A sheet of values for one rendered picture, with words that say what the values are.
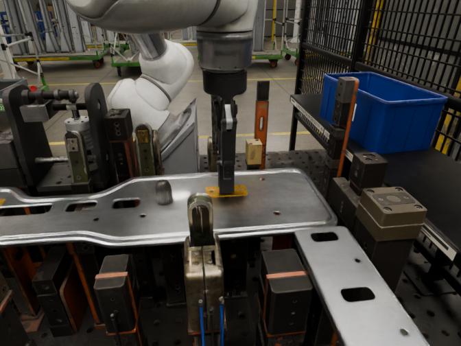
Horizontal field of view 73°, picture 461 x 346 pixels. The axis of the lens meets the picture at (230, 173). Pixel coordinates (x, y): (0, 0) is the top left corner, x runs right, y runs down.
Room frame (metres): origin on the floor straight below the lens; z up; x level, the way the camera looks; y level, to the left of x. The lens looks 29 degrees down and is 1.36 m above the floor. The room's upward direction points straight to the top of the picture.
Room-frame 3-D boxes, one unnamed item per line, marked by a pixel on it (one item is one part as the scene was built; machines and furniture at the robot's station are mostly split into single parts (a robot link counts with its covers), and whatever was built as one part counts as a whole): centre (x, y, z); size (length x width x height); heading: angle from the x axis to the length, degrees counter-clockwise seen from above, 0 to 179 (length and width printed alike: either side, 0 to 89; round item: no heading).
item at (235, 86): (0.54, 0.01, 1.21); 0.08 x 0.07 x 0.09; 7
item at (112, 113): (0.72, 0.27, 0.91); 0.07 x 0.05 x 0.42; 7
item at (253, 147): (0.67, -0.06, 0.88); 0.04 x 0.04 x 0.36; 7
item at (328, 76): (0.84, -0.39, 1.10); 0.30 x 0.17 x 0.13; 12
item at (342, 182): (0.56, -0.26, 0.85); 0.12 x 0.03 x 0.30; 7
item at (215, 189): (0.54, 0.01, 1.02); 0.08 x 0.04 x 0.01; 97
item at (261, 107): (0.70, -0.07, 0.95); 0.03 x 0.01 x 0.50; 97
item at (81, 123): (0.70, 0.40, 0.94); 0.18 x 0.13 x 0.49; 97
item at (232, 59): (0.54, 0.01, 1.28); 0.09 x 0.09 x 0.06
